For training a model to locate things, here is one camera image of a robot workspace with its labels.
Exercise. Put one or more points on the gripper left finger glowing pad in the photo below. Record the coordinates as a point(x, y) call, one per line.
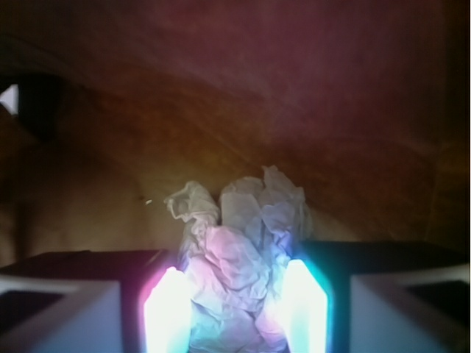
point(132, 301)

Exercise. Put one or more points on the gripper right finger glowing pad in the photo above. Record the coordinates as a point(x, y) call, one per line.
point(377, 297)

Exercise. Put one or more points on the white paper ball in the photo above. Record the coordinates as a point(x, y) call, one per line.
point(234, 253)

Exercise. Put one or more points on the brown paper bag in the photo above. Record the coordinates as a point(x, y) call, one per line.
point(364, 104)

